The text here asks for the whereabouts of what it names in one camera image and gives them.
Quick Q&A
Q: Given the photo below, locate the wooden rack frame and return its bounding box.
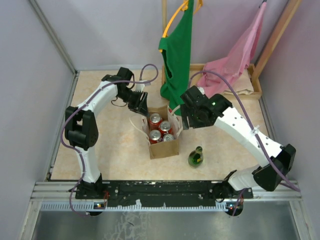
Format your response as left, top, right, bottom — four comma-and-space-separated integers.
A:
161, 0, 301, 80

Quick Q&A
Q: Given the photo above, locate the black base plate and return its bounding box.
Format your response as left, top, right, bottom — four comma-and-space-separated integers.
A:
75, 180, 253, 208

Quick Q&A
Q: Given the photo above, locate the red cola can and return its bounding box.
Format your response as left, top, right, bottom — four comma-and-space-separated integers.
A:
149, 129, 162, 145
148, 112, 163, 131
158, 120, 173, 135

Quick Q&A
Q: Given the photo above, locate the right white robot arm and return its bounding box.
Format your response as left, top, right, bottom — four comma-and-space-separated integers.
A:
180, 86, 296, 198

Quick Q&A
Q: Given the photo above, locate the green glass bottle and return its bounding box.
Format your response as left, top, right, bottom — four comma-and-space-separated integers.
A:
188, 146, 204, 168

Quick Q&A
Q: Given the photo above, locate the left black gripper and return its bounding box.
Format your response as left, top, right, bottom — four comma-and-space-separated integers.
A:
117, 88, 150, 118

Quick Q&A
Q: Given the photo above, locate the pink shirt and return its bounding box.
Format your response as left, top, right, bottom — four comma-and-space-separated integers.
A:
196, 0, 267, 98

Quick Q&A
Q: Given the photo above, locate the yellow clothes hanger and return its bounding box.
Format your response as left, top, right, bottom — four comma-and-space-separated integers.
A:
158, 0, 203, 58

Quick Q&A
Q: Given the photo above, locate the aluminium rail frame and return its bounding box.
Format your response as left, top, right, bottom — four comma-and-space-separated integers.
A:
18, 0, 311, 240

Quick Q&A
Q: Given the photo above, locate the beige cloth in tray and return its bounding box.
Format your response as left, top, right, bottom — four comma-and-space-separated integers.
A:
231, 69, 254, 95

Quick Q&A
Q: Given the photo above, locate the watermelon print canvas bag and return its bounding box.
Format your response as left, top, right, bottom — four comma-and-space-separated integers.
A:
129, 105, 183, 159

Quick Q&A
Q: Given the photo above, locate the purple soda can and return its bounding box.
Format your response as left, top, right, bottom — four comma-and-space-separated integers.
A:
162, 133, 175, 142

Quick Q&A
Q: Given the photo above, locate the green t-shirt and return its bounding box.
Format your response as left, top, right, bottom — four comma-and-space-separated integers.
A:
158, 0, 195, 116

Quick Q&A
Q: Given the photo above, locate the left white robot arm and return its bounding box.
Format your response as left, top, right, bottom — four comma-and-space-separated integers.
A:
60, 67, 151, 199

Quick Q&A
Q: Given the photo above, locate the wooden tray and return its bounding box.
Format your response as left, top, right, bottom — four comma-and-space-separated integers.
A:
161, 63, 263, 101

